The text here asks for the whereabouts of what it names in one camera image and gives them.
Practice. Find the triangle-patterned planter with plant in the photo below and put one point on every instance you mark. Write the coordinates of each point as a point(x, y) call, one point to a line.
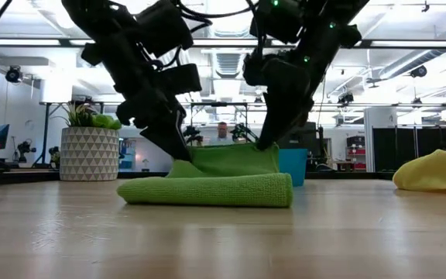
point(89, 155)

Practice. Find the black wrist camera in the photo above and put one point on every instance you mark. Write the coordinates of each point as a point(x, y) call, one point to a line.
point(259, 71)
point(178, 77)

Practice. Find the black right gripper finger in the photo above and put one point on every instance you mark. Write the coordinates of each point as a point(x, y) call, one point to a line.
point(285, 108)

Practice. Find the black ceiling spotlight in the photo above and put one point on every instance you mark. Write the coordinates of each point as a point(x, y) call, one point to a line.
point(418, 71)
point(13, 74)
point(346, 98)

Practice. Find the black overhead frame bar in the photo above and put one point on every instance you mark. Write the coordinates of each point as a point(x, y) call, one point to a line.
point(366, 43)

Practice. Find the yellow microfiber towel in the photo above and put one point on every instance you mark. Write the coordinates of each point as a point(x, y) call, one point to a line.
point(432, 170)

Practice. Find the silver ceiling duct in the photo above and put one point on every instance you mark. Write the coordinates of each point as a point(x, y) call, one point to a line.
point(228, 19)

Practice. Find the black room partition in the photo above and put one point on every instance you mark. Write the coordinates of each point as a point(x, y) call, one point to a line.
point(420, 147)

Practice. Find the blue plastic bin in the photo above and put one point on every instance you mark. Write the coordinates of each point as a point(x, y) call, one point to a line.
point(294, 164)

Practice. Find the green microfiber towel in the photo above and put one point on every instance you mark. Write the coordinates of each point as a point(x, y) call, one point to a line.
point(207, 190)

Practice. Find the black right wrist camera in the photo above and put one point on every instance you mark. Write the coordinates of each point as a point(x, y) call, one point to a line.
point(259, 71)

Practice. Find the person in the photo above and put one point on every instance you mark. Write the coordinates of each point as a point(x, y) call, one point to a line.
point(222, 133)

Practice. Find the white pillar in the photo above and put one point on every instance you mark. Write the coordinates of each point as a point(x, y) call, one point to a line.
point(379, 135)

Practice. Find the black background robot arm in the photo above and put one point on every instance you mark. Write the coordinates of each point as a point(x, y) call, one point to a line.
point(242, 131)
point(192, 135)

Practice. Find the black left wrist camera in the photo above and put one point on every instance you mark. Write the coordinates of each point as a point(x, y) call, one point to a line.
point(178, 77)

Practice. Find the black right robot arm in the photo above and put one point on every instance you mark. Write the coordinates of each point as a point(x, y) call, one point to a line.
point(277, 19)

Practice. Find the black computer monitor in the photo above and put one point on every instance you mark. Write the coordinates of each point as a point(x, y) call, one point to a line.
point(310, 137)

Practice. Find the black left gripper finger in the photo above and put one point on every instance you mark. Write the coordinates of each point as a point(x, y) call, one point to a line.
point(183, 139)
point(163, 135)

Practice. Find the red storage shelf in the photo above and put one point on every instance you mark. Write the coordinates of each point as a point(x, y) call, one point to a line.
point(356, 153)

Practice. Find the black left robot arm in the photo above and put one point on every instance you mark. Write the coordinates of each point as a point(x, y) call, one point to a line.
point(165, 27)

